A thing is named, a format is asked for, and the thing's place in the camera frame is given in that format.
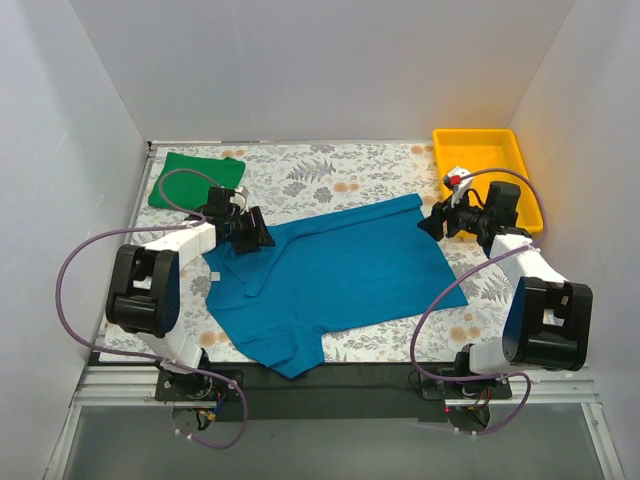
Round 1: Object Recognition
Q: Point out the floral patterned table mat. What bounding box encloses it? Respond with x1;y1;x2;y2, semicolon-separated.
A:
99;143;560;363

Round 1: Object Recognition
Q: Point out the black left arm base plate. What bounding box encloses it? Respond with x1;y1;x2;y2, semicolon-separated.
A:
154;370;244;402

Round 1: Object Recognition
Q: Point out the blue t shirt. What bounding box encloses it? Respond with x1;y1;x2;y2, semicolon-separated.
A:
204;194;455;378

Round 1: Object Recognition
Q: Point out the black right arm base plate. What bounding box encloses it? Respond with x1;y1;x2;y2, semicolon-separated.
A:
416;374;512;401

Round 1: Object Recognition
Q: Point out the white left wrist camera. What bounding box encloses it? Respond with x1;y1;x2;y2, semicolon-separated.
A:
232;187;249;211

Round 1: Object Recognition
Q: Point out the aluminium frame rail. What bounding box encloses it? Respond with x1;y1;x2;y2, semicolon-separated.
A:
46;364;624;479

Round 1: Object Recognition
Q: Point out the yellow plastic bin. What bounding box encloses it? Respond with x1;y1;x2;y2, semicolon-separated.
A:
433;128;543;234

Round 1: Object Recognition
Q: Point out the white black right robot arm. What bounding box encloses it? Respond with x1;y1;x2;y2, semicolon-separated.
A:
418;170;593;398

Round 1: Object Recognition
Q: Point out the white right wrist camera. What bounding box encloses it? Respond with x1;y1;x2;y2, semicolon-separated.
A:
443;166;473;207

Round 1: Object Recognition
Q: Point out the green folded t shirt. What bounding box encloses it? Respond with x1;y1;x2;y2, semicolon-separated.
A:
148;152;246;210

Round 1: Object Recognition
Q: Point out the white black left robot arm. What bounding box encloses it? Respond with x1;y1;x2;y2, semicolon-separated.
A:
105;187;275;400

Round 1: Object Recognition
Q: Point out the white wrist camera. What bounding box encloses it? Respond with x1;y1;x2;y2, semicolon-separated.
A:
232;187;249;211
443;166;473;207

